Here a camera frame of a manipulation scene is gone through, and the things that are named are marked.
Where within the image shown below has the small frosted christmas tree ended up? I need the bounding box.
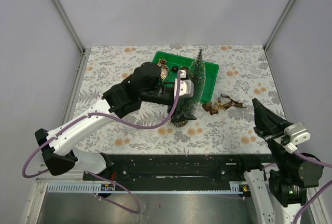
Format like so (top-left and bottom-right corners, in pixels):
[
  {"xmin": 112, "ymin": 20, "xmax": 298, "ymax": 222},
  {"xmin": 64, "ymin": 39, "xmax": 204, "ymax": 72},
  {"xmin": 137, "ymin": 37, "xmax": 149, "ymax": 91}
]
[{"xmin": 171, "ymin": 48, "xmax": 207, "ymax": 128}]

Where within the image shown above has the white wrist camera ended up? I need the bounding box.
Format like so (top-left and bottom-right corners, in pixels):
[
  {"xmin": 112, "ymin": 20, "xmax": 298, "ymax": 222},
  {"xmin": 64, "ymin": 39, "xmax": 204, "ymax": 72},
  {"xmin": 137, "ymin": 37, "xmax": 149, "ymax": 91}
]
[
  {"xmin": 178, "ymin": 70, "xmax": 194, "ymax": 99},
  {"xmin": 281, "ymin": 122, "xmax": 311, "ymax": 153}
]

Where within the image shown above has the aluminium frame post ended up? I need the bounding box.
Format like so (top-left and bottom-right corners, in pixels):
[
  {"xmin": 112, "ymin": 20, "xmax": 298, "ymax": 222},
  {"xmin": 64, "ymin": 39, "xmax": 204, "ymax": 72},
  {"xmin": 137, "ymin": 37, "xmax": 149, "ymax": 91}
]
[
  {"xmin": 263, "ymin": 0, "xmax": 297, "ymax": 53},
  {"xmin": 51, "ymin": 0, "xmax": 85, "ymax": 54}
]

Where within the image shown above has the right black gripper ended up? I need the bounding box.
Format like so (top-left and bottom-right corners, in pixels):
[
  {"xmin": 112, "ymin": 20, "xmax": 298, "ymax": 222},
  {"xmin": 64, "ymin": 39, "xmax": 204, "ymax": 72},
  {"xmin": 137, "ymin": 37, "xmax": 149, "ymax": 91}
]
[{"xmin": 252, "ymin": 96, "xmax": 296, "ymax": 171}]

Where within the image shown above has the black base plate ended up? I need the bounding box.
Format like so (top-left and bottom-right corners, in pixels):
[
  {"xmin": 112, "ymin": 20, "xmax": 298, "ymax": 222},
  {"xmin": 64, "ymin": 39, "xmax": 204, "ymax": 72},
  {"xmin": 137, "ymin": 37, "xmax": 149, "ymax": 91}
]
[{"xmin": 98, "ymin": 153, "xmax": 274, "ymax": 189}]

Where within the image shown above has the green plastic tray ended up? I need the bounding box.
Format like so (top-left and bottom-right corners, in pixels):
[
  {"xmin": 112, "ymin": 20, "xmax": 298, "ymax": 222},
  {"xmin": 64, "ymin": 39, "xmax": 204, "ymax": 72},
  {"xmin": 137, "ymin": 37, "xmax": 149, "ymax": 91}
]
[{"xmin": 153, "ymin": 49, "xmax": 219, "ymax": 103}]

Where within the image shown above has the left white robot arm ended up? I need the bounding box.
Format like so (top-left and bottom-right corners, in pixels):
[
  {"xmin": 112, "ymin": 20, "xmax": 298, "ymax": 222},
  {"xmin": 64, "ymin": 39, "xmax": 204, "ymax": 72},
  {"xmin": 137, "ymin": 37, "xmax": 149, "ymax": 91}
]
[{"xmin": 35, "ymin": 62, "xmax": 195, "ymax": 180}]

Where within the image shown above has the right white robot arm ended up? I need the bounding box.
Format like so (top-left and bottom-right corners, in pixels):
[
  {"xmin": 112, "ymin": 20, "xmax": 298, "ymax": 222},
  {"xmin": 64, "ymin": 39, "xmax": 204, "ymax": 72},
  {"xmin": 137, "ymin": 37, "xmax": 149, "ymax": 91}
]
[{"xmin": 236, "ymin": 98, "xmax": 331, "ymax": 223}]

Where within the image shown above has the silver gold ribbed ornament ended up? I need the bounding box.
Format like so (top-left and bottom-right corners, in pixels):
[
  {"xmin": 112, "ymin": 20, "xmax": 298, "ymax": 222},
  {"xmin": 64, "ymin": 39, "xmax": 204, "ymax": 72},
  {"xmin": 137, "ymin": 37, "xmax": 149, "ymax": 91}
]
[{"xmin": 160, "ymin": 68, "xmax": 169, "ymax": 81}]

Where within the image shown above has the brown ribbon bow decoration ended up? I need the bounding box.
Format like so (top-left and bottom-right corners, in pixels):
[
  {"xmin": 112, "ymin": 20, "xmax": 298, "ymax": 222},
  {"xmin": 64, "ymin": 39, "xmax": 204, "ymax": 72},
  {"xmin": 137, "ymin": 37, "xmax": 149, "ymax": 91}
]
[{"xmin": 202, "ymin": 93, "xmax": 247, "ymax": 115}]

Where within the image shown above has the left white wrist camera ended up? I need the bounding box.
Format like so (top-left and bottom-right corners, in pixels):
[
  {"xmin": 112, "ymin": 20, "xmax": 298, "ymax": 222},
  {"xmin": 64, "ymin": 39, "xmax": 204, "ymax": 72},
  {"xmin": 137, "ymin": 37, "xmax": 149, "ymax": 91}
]
[{"xmin": 178, "ymin": 70, "xmax": 194, "ymax": 99}]

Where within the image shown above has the left aluminium frame post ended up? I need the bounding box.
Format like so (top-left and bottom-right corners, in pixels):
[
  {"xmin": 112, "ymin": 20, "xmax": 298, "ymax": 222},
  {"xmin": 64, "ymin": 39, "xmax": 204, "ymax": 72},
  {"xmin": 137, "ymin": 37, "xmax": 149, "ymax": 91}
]
[{"xmin": 51, "ymin": 0, "xmax": 85, "ymax": 54}]

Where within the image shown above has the white slotted cable duct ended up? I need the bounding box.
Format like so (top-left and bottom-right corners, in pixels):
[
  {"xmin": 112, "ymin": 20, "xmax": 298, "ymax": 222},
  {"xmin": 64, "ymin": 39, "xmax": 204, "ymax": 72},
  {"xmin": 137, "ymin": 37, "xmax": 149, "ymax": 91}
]
[{"xmin": 47, "ymin": 181, "xmax": 244, "ymax": 195}]

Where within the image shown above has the right aluminium frame post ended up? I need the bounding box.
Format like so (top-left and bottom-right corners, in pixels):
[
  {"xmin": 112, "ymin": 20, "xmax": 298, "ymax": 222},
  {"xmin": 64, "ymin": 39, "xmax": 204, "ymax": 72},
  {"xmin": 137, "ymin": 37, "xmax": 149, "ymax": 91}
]
[{"xmin": 263, "ymin": 0, "xmax": 297, "ymax": 53}]

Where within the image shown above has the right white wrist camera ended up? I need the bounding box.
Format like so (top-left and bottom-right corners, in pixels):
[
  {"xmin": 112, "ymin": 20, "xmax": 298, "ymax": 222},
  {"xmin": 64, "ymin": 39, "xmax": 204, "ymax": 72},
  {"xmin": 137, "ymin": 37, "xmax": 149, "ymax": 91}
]
[{"xmin": 281, "ymin": 122, "xmax": 311, "ymax": 153}]

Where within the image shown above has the gold pine cone ornament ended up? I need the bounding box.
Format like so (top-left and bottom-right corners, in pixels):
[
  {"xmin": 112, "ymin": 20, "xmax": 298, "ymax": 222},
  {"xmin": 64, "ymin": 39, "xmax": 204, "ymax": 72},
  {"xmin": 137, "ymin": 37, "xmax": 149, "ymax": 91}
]
[{"xmin": 157, "ymin": 59, "xmax": 167, "ymax": 66}]

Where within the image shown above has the floral patterned table mat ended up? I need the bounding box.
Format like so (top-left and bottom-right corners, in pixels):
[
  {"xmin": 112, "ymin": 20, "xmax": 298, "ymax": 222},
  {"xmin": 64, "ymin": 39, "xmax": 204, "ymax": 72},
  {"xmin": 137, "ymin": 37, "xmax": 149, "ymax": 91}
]
[{"xmin": 75, "ymin": 45, "xmax": 284, "ymax": 154}]

